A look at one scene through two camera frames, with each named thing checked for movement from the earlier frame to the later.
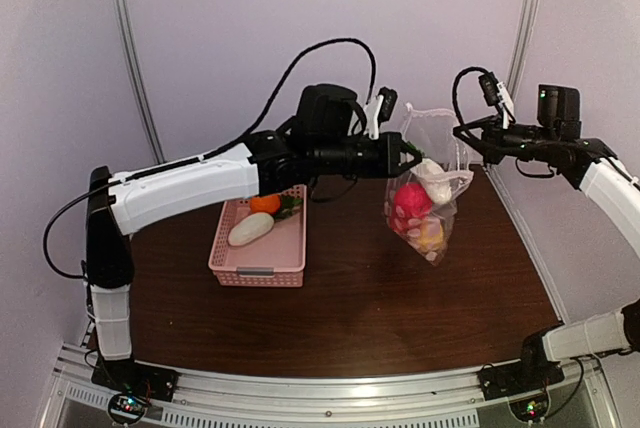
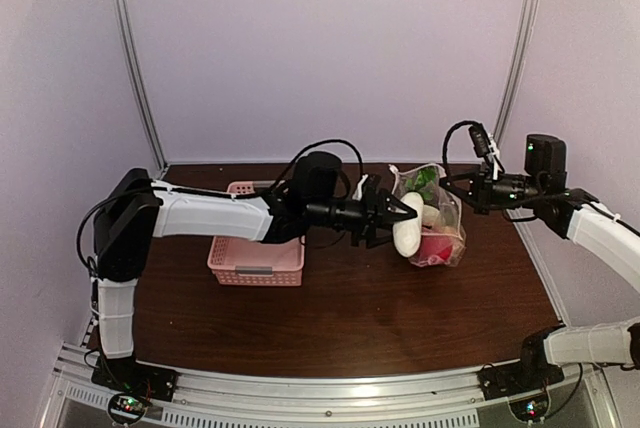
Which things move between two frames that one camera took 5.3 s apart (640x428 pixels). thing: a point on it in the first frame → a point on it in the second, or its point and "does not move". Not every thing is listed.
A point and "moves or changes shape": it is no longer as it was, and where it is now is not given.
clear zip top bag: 420,202 moves or changes shape
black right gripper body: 495,152 → 529,188
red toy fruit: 411,203 moves or changes shape
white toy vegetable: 250,227 moves or changes shape
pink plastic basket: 276,259 does not move
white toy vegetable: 435,179 → 430,213
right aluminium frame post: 528,17 does not move
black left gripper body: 335,158 → 361,219
